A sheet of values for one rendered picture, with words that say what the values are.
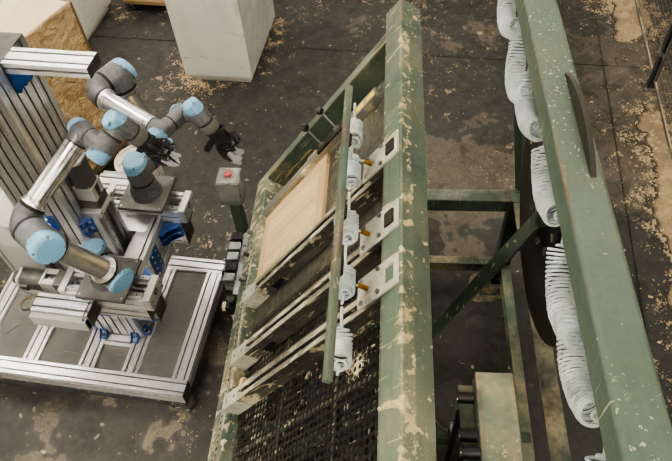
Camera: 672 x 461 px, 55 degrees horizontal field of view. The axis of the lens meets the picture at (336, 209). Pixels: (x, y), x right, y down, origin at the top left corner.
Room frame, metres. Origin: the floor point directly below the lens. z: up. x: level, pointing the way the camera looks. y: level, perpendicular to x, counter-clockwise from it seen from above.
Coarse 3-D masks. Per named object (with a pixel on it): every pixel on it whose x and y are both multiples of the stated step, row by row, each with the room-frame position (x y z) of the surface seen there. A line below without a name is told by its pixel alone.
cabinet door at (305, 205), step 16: (320, 160) 1.94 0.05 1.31; (320, 176) 1.84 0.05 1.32; (304, 192) 1.85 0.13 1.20; (320, 192) 1.74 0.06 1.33; (288, 208) 1.87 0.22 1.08; (304, 208) 1.75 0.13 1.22; (320, 208) 1.64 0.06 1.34; (272, 224) 1.88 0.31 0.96; (288, 224) 1.76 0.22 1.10; (304, 224) 1.65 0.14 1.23; (272, 240) 1.77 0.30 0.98; (288, 240) 1.66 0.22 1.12; (272, 256) 1.67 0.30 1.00
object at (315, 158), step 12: (372, 96) 1.92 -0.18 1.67; (372, 108) 1.92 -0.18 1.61; (336, 144) 1.94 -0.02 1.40; (312, 156) 1.99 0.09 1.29; (300, 168) 2.00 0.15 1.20; (312, 168) 1.95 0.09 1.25; (300, 180) 1.96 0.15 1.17; (288, 192) 1.97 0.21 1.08; (276, 204) 1.97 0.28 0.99; (264, 216) 1.98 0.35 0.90
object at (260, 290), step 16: (384, 144) 1.47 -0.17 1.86; (368, 160) 1.44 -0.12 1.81; (384, 160) 1.39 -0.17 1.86; (368, 176) 1.40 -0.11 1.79; (352, 192) 1.46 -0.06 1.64; (368, 192) 1.41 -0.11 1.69; (352, 208) 1.42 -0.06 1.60; (368, 208) 1.41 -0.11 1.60; (320, 224) 1.47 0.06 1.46; (304, 240) 1.48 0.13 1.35; (320, 240) 1.43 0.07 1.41; (288, 256) 1.48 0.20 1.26; (304, 256) 1.44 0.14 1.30; (272, 272) 1.47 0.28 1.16; (288, 272) 1.45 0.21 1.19; (256, 288) 1.48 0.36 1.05; (272, 288) 1.46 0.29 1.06; (256, 304) 1.47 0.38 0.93
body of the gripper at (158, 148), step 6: (150, 138) 1.70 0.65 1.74; (156, 138) 1.71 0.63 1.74; (162, 138) 1.73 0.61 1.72; (144, 144) 1.67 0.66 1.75; (150, 144) 1.67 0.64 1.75; (156, 144) 1.69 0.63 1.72; (162, 144) 1.69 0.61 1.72; (168, 144) 1.71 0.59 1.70; (174, 144) 1.72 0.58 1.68; (150, 150) 1.70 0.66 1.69; (156, 150) 1.68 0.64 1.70; (162, 150) 1.69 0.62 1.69; (168, 150) 1.71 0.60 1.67; (150, 156) 1.69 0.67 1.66; (156, 156) 1.67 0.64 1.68; (162, 156) 1.66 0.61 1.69; (168, 156) 1.69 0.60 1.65
